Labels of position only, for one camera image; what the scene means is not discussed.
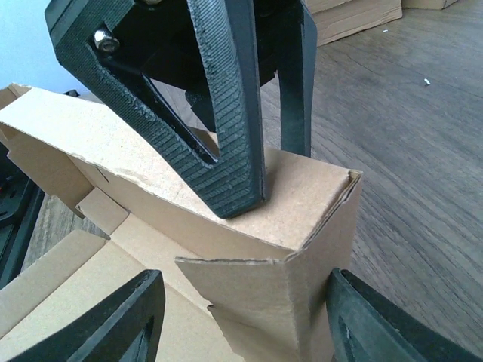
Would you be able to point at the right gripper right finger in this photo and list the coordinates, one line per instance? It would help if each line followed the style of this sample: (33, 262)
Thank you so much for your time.
(366, 326)

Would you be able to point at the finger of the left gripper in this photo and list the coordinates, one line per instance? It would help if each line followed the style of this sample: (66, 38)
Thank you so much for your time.
(296, 56)
(229, 182)

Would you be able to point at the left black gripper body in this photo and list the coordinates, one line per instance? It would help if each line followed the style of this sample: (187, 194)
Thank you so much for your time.
(159, 42)

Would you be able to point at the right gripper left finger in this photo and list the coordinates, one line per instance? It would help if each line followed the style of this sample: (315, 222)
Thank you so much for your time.
(125, 326)

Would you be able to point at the brown cardboard box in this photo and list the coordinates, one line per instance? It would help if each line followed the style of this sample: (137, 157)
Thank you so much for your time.
(251, 288)

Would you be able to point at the folded box bottom right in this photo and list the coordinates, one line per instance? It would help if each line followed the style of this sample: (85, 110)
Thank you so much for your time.
(336, 19)

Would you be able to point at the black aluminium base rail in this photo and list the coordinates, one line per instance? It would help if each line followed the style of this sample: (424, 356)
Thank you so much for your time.
(31, 221)

